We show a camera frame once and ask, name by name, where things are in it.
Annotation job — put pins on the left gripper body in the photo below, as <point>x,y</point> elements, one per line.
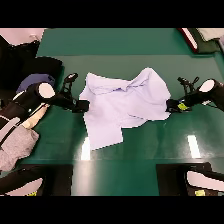
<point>81,106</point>

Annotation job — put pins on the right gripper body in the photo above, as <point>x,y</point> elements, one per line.
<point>173,105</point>

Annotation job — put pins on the lavender shirt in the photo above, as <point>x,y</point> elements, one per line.
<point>120,100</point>

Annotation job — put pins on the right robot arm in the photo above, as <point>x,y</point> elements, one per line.
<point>208,91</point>

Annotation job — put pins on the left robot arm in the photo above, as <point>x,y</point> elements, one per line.
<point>28,96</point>

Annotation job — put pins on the blue garment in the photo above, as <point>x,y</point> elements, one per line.
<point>33,79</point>

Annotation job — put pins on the dark red garment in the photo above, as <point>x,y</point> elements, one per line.
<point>186,38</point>

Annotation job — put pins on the dark green garment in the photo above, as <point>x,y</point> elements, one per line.
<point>206,45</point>

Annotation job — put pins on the grey garment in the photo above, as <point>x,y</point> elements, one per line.
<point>18,145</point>

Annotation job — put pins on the black garment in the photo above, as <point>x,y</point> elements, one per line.
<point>20,63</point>

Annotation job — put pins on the white garment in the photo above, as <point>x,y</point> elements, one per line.
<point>210,33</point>

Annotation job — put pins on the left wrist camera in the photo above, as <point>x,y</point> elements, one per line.
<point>69,80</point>

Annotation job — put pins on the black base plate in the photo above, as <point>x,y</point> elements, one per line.
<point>168,180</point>
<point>60,180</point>

